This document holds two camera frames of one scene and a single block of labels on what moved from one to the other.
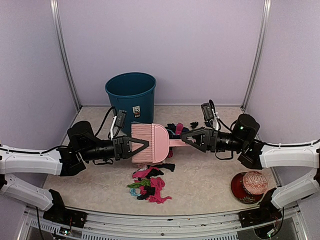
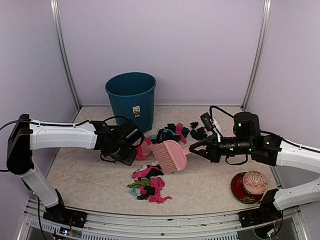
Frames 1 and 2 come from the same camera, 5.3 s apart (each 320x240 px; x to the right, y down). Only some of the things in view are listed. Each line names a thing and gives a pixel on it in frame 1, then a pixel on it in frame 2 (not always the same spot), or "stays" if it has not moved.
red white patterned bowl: x=255 y=182 stays
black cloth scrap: x=194 y=124 stays
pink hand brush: x=159 y=144 → x=171 y=156
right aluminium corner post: x=265 y=23 stays
